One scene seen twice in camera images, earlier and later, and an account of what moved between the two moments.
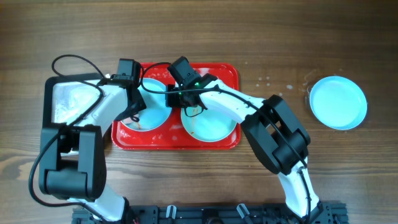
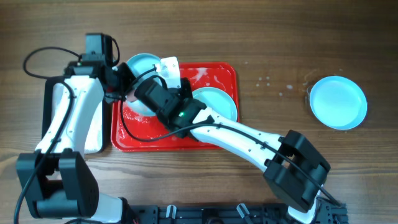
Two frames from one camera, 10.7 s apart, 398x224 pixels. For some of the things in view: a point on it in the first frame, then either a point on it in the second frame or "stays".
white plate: [338, 102] stays
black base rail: [214, 213] stays
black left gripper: [135, 106] to [125, 73]
